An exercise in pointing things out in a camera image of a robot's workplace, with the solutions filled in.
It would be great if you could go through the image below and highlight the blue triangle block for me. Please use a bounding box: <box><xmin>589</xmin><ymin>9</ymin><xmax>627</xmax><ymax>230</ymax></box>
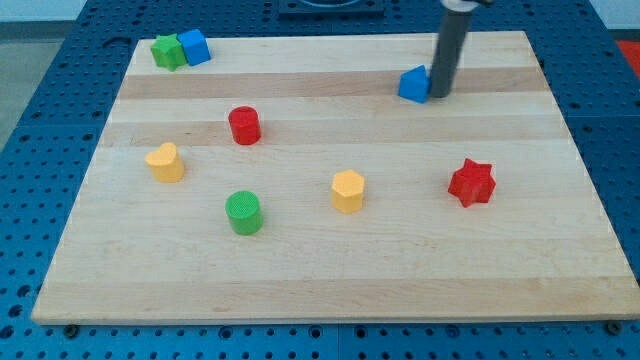
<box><xmin>397</xmin><ymin>65</ymin><xmax>431</xmax><ymax>103</ymax></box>

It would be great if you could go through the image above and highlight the wooden board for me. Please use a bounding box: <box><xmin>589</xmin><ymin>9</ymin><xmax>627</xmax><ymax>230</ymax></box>
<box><xmin>32</xmin><ymin>31</ymin><xmax>639</xmax><ymax>325</ymax></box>

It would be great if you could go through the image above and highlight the yellow hexagon block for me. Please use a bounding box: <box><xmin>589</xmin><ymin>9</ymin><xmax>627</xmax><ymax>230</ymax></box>
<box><xmin>331</xmin><ymin>169</ymin><xmax>365</xmax><ymax>214</ymax></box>

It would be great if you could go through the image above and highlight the green cylinder block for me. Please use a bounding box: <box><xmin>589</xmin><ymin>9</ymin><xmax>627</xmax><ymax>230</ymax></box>
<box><xmin>225</xmin><ymin>190</ymin><xmax>264</xmax><ymax>235</ymax></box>

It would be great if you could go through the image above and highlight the red cylinder block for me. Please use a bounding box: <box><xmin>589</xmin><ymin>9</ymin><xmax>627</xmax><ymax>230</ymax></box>
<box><xmin>228</xmin><ymin>106</ymin><xmax>261</xmax><ymax>145</ymax></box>

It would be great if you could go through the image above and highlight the red star block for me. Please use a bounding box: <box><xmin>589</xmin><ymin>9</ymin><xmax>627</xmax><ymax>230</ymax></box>
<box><xmin>448</xmin><ymin>158</ymin><xmax>496</xmax><ymax>208</ymax></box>

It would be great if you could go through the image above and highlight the yellow heart block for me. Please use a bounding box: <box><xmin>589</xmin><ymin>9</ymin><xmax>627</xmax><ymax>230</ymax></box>
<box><xmin>144</xmin><ymin>142</ymin><xmax>185</xmax><ymax>183</ymax></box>

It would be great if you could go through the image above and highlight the blue cube block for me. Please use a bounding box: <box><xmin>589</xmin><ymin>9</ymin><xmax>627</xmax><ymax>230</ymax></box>
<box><xmin>177</xmin><ymin>29</ymin><xmax>212</xmax><ymax>66</ymax></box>

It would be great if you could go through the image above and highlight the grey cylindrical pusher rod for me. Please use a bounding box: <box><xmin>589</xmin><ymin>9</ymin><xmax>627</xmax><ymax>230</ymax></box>
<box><xmin>430</xmin><ymin>0</ymin><xmax>495</xmax><ymax>98</ymax></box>

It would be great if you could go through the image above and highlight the green star block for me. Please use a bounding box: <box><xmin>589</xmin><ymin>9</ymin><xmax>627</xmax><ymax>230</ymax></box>
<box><xmin>151</xmin><ymin>34</ymin><xmax>187</xmax><ymax>71</ymax></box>

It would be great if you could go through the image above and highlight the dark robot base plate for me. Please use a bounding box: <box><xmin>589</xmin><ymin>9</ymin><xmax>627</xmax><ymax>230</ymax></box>
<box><xmin>278</xmin><ymin>0</ymin><xmax>385</xmax><ymax>15</ymax></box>

